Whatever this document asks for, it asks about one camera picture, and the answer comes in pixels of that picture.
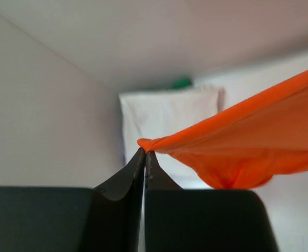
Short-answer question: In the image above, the green t-shirt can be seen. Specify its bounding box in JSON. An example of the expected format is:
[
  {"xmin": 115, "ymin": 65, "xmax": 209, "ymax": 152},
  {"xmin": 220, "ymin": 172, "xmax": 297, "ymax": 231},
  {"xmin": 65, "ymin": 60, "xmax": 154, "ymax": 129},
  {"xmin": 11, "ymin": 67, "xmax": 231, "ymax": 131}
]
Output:
[{"xmin": 171, "ymin": 76, "xmax": 193, "ymax": 90}]

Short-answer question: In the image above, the orange t-shirt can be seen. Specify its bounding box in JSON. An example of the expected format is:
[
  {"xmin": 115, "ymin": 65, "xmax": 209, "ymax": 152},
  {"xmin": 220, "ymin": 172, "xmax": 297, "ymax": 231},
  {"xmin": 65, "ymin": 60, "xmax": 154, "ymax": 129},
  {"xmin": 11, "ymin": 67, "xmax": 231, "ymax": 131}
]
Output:
[{"xmin": 138, "ymin": 70, "xmax": 308, "ymax": 189}]

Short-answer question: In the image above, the white t-shirt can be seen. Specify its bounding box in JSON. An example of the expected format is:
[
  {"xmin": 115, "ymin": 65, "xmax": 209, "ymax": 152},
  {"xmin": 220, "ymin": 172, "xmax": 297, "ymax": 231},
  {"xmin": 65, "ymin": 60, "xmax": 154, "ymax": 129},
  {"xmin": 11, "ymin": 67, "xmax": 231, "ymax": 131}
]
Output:
[{"xmin": 118, "ymin": 84, "xmax": 225, "ymax": 179}]

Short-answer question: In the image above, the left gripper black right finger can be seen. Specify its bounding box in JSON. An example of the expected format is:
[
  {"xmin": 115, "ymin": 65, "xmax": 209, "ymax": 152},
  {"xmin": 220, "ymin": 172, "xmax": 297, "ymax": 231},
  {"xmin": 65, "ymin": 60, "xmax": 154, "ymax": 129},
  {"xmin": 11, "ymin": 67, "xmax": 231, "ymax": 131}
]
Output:
[{"xmin": 144, "ymin": 152, "xmax": 279, "ymax": 251}]

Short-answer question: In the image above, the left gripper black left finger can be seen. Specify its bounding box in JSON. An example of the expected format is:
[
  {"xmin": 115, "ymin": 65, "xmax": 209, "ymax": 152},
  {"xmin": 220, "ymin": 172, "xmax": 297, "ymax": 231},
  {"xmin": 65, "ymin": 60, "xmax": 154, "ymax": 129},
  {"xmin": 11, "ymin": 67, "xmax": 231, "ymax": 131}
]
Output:
[{"xmin": 0, "ymin": 149, "xmax": 145, "ymax": 251}]

